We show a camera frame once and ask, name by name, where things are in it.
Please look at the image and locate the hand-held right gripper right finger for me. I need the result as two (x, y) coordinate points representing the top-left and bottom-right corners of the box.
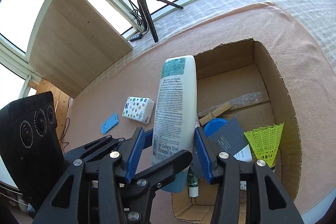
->
(194, 127), (305, 224)

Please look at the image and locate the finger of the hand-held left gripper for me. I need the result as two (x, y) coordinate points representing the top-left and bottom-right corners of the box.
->
(115, 150), (194, 224)
(64, 135), (127, 165)

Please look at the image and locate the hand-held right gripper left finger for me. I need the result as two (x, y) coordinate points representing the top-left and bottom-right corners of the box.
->
(31, 127), (146, 224)

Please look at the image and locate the round blue lid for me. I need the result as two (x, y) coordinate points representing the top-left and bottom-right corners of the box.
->
(203, 118), (229, 139)

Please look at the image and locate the green lip balm stick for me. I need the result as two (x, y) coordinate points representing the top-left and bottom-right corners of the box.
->
(188, 166), (199, 197)

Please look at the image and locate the dark box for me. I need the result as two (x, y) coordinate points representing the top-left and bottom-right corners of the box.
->
(209, 118), (254, 163)

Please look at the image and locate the wooden clothespin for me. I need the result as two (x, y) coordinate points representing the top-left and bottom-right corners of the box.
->
(199, 102), (233, 126)

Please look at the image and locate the white lotion bottle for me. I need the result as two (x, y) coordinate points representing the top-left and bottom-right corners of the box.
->
(151, 55), (198, 193)

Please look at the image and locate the yellow plastic shuttlecock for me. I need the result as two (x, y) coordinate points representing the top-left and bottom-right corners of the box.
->
(243, 123), (285, 168)

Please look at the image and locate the cardboard box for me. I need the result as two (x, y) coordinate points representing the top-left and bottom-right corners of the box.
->
(171, 38), (302, 222)

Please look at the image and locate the blue flat plastic stand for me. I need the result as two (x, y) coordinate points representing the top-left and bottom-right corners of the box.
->
(100, 113), (120, 135)

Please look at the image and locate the patterned tissue pack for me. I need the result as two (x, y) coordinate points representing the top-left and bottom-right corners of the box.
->
(122, 96), (155, 124)

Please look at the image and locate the light oak wooden board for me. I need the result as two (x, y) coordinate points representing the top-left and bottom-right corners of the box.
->
(28, 0), (134, 98)

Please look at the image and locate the pink blanket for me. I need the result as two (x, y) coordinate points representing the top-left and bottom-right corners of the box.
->
(62, 2), (336, 224)

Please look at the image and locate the dark red charging cable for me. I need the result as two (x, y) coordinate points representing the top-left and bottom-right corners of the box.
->
(60, 118), (71, 155)

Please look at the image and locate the pine slat wall panel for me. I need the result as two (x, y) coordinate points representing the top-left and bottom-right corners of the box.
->
(28, 78), (73, 140)

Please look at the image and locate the black ring light cable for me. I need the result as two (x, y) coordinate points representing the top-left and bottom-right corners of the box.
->
(118, 0), (143, 33)

